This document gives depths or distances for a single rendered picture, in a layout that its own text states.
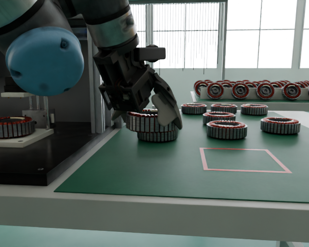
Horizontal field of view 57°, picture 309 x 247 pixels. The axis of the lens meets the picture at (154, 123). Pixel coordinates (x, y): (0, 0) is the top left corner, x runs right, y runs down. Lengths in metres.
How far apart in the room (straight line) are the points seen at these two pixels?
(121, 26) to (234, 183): 0.31
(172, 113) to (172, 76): 6.51
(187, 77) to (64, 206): 6.66
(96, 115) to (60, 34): 0.49
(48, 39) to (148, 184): 0.29
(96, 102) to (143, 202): 0.41
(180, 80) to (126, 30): 6.60
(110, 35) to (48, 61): 0.18
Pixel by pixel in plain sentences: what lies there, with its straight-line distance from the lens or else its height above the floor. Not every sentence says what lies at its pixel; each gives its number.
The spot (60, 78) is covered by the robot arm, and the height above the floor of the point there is 0.93.
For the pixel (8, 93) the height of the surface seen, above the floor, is 0.88.
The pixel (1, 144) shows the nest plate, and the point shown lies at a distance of 0.71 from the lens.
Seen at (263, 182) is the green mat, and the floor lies 0.75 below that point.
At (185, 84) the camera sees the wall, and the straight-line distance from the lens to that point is 7.05.
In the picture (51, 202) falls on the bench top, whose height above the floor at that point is 0.74.
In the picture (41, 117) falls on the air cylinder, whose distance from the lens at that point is 0.87.
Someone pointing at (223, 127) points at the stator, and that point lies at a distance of 0.79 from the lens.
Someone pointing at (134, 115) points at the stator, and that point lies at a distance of 0.57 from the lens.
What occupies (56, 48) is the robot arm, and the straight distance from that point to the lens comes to 0.30.
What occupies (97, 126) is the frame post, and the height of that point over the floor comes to 0.79.
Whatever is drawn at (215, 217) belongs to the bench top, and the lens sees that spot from 0.44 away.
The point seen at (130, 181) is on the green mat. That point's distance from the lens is 0.50.
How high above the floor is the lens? 0.93
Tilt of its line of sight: 11 degrees down
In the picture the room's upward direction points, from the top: straight up
